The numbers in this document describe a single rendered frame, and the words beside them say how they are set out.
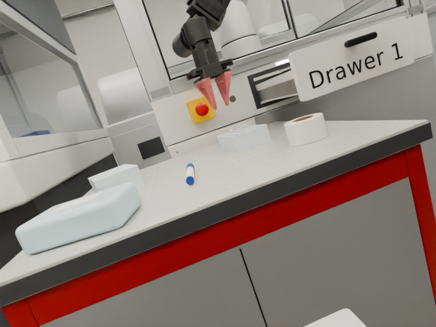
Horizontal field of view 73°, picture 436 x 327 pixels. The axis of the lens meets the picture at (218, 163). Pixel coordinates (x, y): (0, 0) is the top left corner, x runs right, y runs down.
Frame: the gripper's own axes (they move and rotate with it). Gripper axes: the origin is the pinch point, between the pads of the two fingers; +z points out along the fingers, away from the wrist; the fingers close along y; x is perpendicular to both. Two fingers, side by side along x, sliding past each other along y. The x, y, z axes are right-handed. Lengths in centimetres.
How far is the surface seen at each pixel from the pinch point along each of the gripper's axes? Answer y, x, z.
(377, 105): -63, -14, 18
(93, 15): -9, -346, -158
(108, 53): -9, -346, -110
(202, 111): -0.7, -17.8, 0.0
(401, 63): -39.6, 16.3, 4.2
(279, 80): -18.7, -1.6, -1.0
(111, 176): 28.9, 7.3, 6.7
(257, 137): -2.7, 8.4, 9.6
